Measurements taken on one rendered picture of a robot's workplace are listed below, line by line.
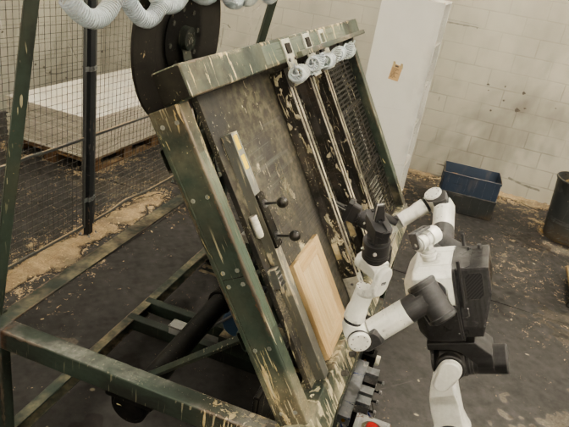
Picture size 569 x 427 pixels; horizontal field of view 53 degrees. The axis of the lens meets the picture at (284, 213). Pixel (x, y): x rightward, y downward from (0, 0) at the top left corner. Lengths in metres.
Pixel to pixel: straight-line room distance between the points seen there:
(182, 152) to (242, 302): 0.50
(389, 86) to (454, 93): 1.51
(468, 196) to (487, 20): 2.01
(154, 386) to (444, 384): 1.09
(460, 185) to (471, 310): 4.27
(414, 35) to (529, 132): 2.16
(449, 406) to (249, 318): 0.98
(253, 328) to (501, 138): 5.76
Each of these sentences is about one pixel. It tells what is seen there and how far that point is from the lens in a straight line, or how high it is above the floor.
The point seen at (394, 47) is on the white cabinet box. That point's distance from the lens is 5.82.
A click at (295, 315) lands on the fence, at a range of 2.08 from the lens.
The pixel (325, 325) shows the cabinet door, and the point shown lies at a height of 0.98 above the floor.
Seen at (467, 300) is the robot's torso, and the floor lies 1.28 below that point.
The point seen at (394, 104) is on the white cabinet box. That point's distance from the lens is 5.89.
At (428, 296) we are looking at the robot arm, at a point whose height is 1.33.
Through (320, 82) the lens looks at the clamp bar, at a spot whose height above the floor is 1.72.
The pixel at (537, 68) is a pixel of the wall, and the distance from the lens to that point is 7.16.
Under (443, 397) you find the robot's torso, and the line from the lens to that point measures 2.42.
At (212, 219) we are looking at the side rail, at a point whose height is 1.53.
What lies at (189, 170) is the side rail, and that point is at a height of 1.66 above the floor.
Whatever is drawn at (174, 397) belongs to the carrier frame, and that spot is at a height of 0.79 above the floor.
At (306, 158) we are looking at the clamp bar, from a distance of 2.46.
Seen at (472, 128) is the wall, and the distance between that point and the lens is 7.28.
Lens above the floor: 2.30
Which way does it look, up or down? 25 degrees down
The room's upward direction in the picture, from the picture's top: 10 degrees clockwise
